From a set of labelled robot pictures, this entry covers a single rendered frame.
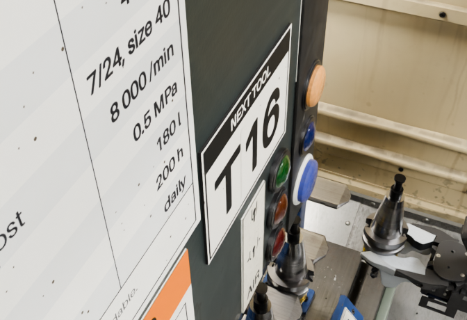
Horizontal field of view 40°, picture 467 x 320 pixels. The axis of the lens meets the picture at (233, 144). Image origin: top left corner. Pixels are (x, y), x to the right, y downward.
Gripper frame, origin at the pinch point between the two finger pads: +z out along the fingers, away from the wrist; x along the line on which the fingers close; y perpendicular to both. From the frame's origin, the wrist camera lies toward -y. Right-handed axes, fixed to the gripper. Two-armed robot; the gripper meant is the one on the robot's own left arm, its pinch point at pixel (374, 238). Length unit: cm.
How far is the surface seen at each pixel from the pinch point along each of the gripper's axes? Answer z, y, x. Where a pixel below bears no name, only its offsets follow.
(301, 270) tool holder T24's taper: 7.2, -4.1, -13.0
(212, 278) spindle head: 4, -48, -47
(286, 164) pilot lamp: 3, -49, -39
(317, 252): 6.7, -1.7, -7.3
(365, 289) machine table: 0.0, 29.5, 12.4
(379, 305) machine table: -3.3, 32.7, 12.2
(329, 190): 8.8, -1.8, 4.5
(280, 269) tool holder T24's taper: 9.8, -3.9, -13.9
